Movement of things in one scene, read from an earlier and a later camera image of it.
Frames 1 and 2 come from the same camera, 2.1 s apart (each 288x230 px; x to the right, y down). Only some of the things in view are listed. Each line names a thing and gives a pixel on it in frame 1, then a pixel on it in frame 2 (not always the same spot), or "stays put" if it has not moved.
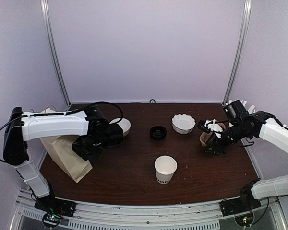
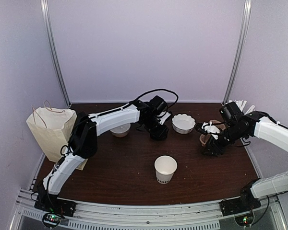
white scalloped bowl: (183, 123) stays put
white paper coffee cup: (165, 166) stays put
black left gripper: (77, 150) to (161, 134)
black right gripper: (216, 145) stays put
